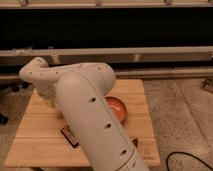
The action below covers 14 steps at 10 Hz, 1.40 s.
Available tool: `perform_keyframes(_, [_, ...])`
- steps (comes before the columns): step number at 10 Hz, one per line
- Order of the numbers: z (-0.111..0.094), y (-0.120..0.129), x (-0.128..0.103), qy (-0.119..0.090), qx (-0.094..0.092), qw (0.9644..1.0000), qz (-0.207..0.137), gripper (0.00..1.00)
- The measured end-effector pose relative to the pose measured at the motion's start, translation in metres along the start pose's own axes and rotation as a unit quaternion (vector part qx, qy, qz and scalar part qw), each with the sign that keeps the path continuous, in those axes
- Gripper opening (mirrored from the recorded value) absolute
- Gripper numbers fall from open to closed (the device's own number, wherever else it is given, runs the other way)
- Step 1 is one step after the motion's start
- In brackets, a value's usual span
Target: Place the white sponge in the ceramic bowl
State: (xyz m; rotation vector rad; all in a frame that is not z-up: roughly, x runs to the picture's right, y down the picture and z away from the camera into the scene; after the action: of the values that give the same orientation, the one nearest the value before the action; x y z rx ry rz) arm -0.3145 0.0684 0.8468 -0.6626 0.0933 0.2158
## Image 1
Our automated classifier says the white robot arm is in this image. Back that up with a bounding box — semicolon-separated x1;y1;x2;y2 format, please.
19;57;150;171

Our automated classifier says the grey metal rail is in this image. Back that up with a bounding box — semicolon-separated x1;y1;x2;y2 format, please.
0;46;213;66

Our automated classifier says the wooden table board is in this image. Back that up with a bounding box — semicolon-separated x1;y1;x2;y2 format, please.
5;79;160;168

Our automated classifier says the brown oblong bar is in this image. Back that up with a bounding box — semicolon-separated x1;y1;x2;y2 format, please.
132;138;138;147

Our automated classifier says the orange ceramic bowl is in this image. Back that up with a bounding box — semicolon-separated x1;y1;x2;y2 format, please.
106;96;127;122

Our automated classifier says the dark red flat packet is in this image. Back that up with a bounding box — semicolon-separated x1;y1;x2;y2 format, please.
61;125;79;148

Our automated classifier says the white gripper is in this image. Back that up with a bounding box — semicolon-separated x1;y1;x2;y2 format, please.
40;90;55;108

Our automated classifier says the black cable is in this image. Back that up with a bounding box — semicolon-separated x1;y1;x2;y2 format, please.
165;151;213;171

